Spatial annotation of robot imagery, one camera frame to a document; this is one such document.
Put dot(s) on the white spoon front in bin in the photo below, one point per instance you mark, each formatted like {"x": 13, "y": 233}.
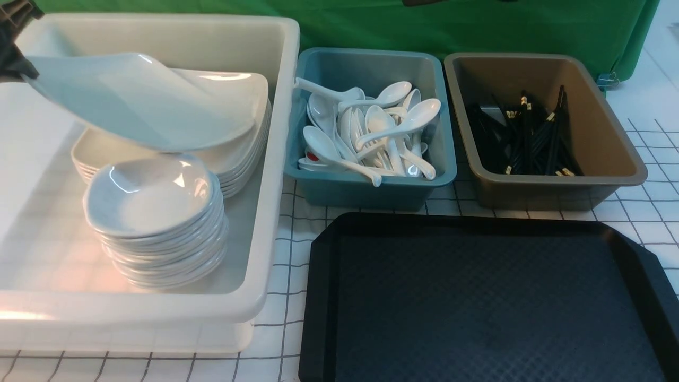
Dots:
{"x": 324, "y": 148}

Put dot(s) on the white ceramic soup spoon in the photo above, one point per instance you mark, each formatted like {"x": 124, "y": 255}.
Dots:
{"x": 416, "y": 119}

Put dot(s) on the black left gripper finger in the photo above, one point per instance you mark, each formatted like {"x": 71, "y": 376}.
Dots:
{"x": 15, "y": 16}

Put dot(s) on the pile of black chopsticks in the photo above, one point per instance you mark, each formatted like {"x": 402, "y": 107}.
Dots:
{"x": 528, "y": 141}

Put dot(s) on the stack of white square plates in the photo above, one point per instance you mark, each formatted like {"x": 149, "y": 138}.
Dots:
{"x": 232, "y": 162}

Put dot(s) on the green cloth backdrop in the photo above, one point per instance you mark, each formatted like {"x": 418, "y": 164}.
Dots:
{"x": 607, "y": 36}

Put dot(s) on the white checkered tablecloth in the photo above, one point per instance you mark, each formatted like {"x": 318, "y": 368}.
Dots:
{"x": 47, "y": 244}

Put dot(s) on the large white plastic bin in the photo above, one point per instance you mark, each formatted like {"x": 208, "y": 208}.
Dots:
{"x": 60, "y": 291}

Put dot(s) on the stack of white small bowls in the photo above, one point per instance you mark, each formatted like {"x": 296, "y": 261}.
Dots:
{"x": 161, "y": 220}

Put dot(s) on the black serving tray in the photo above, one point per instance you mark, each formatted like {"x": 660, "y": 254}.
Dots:
{"x": 402, "y": 297}

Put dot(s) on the white spoon on bin edge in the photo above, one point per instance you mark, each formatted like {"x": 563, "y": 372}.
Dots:
{"x": 354, "y": 94}

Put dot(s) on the large white square plate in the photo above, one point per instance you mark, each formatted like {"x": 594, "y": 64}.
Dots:
{"x": 135, "y": 97}

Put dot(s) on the brown plastic bin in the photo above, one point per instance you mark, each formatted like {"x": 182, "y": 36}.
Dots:
{"x": 597, "y": 139}

